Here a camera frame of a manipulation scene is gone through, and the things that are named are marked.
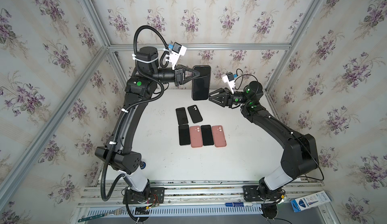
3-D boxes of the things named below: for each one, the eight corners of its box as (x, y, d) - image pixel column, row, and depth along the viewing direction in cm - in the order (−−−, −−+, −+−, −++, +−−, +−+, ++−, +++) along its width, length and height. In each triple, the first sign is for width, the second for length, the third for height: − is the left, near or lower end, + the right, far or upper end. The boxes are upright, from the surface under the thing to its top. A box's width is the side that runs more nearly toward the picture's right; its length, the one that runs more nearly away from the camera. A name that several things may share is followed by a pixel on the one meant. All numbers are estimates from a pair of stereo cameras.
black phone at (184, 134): (179, 145, 92) (179, 144, 91) (178, 126, 101) (178, 125, 100) (190, 144, 93) (190, 143, 91) (188, 125, 102) (188, 124, 100)
